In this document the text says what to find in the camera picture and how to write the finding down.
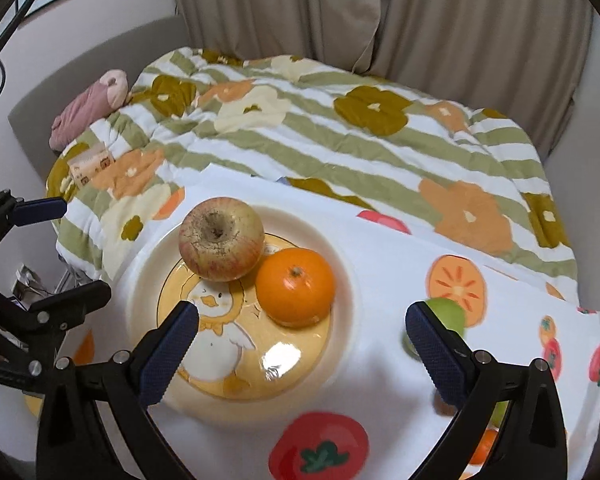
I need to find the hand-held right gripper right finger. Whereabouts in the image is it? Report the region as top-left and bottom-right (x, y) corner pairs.
(405, 301), (568, 480)

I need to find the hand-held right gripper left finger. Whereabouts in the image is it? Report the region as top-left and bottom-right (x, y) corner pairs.
(36, 300), (201, 480)

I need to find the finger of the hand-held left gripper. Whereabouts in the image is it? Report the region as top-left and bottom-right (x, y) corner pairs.
(0, 190), (69, 266)
(0, 280), (112, 392)

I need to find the green apple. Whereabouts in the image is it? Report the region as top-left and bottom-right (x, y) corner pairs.
(401, 297), (468, 361)

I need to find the cream duck-print plate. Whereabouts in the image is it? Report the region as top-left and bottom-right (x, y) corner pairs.
(117, 205), (358, 418)

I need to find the red-yellow apple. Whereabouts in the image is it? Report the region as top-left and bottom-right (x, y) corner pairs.
(178, 197), (266, 282)

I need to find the large orange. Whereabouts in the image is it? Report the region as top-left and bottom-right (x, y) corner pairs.
(255, 247), (336, 328)

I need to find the printed paper packet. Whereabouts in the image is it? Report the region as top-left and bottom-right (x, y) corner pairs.
(67, 142), (116, 188)

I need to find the white fruit-print cloth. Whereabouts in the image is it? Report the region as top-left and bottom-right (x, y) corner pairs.
(22, 162), (600, 480)

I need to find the pink plush toy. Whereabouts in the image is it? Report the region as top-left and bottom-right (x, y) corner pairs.
(49, 70), (132, 151)

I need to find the beige upholstered headboard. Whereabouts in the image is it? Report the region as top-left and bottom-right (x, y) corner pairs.
(7, 15), (191, 181)

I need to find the floral striped quilt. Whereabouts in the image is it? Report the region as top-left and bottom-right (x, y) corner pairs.
(46, 47), (578, 296)

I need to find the beige curtain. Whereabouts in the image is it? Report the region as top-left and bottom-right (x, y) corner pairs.
(167, 0), (381, 73)
(352, 0), (593, 106)

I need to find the metal frame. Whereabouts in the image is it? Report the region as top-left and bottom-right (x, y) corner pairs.
(11, 264), (83, 306)

